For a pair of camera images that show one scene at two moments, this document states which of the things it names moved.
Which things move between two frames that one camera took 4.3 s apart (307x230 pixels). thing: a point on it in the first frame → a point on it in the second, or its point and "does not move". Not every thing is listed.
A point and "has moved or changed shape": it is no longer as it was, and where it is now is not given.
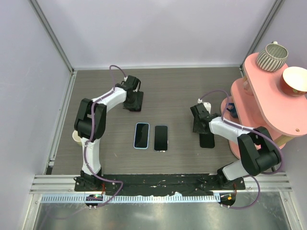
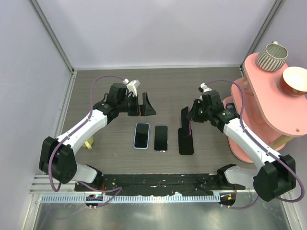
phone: (135, 110) has moved or changed shape
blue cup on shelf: (231, 108) does not move
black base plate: (183, 184) does not move
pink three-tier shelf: (258, 100) does not move
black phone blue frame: (160, 138) does not move
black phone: (206, 140) → (185, 143)
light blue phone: (141, 136) does not move
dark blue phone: (160, 138) does not move
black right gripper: (196, 129) → (193, 116)
